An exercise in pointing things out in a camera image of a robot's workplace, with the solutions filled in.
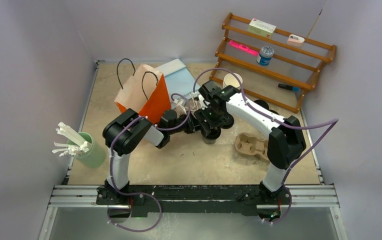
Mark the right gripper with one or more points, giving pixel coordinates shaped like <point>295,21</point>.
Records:
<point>201,116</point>

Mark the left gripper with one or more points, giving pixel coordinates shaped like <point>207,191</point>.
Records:
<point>193,124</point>

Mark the orange paper bag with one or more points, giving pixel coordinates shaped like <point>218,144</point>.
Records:
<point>146,93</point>

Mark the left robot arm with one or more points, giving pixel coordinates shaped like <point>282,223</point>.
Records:
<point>124,133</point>

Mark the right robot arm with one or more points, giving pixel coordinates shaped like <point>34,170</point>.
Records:
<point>285,137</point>

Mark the stacked white paper cups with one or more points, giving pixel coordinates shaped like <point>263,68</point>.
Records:
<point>232,80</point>

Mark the light blue paper bag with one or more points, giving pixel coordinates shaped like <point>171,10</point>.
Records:
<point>177,77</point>

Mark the black cup lid rear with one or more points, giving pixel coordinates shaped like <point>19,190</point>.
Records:
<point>262,103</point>

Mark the pink highlighter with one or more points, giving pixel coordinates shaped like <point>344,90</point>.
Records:
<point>243,48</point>

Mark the blue white round tin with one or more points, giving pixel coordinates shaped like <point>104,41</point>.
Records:
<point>265,55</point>

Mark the wooden shelf rack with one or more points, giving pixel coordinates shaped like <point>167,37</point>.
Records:
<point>304,87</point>

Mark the green straw holder cup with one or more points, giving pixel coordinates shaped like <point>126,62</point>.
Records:
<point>97,154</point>

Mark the black blue marker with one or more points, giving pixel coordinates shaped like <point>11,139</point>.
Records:
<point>288,87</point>

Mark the white green box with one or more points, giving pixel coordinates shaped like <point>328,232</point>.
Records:
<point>261,28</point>

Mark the pink white tape dispenser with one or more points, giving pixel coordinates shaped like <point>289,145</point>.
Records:
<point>295,40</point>

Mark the thin wooden stick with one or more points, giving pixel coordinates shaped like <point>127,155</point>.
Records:
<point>314,24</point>

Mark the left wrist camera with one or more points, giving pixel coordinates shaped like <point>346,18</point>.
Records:
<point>181,108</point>

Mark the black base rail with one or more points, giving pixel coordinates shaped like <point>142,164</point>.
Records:
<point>245,199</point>

